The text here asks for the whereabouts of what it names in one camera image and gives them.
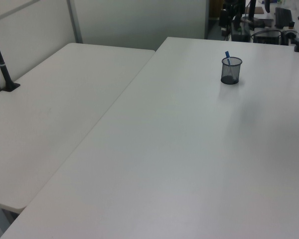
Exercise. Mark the black mesh pen cup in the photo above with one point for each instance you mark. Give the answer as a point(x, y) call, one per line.
point(231, 72)

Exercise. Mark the dark grey keyboard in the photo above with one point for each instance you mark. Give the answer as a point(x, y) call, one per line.
point(284, 18)

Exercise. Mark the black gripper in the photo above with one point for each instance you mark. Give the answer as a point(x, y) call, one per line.
point(234, 5)

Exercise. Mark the dark green equipment box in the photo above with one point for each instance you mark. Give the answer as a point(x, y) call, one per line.
point(240, 32)

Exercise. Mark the blue capped white marker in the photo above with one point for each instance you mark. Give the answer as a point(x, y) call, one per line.
point(228, 57)

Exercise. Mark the black electronics box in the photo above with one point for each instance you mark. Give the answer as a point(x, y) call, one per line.
point(267, 37)

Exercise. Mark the white side table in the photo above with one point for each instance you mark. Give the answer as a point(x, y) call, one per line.
point(52, 112)

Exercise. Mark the black monitor stand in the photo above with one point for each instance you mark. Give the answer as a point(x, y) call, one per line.
point(252, 10)

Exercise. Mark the black camera pole with base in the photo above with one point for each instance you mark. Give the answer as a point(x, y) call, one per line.
point(2, 67)

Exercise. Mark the grey metal partition post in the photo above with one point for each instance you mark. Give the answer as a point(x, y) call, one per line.
point(75, 22)

